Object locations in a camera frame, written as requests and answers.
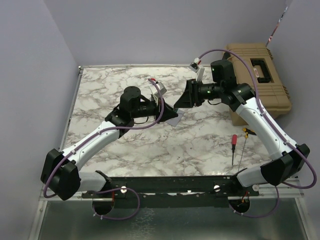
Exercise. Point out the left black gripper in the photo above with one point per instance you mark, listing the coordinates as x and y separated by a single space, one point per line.
168 113

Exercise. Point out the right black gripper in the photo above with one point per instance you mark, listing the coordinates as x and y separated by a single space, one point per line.
190 97

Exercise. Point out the grey envelope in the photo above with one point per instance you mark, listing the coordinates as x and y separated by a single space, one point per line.
174 121

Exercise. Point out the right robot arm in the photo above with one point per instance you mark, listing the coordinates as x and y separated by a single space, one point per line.
287 157

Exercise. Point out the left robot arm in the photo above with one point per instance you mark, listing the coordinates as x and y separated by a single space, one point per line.
61 171

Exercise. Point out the yellow black long screwdriver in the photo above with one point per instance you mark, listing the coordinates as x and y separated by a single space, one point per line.
247 132

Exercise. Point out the tan plastic tool case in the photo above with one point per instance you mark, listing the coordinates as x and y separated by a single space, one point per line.
272 93

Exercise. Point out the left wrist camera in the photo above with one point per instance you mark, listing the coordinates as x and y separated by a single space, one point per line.
157 89

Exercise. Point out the red handled screwdriver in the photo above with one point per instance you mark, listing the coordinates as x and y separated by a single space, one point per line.
233 147

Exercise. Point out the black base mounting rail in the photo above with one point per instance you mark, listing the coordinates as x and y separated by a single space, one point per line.
172 191

